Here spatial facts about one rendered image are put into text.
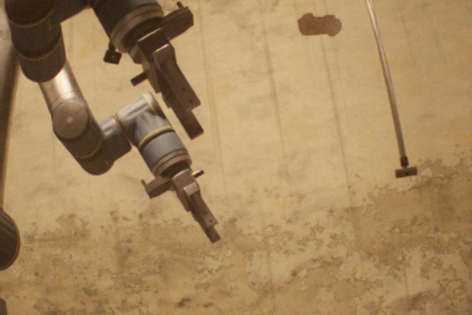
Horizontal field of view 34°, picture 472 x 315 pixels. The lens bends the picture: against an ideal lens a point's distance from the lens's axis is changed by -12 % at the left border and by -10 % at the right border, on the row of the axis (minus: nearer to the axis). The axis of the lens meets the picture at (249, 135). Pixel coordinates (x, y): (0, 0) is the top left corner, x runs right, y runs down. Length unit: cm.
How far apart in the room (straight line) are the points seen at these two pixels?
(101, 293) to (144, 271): 28
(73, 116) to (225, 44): 276
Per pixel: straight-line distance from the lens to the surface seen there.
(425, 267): 429
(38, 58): 157
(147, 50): 137
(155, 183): 207
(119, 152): 214
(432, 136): 450
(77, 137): 196
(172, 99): 146
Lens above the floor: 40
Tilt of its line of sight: 21 degrees up
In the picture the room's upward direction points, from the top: 8 degrees counter-clockwise
